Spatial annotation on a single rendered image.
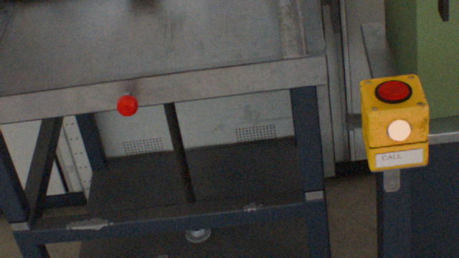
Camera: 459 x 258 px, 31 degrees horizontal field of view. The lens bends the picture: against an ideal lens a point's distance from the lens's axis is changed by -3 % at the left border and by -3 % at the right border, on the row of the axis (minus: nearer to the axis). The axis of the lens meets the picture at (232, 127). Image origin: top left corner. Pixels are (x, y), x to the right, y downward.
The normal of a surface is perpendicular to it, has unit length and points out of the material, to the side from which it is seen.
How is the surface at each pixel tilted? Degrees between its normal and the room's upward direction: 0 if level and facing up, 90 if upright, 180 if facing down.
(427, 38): 90
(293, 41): 0
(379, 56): 0
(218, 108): 90
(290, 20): 0
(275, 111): 90
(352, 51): 90
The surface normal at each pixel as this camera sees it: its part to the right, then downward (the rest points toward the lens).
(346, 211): -0.14, -0.78
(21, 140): 0.02, 0.61
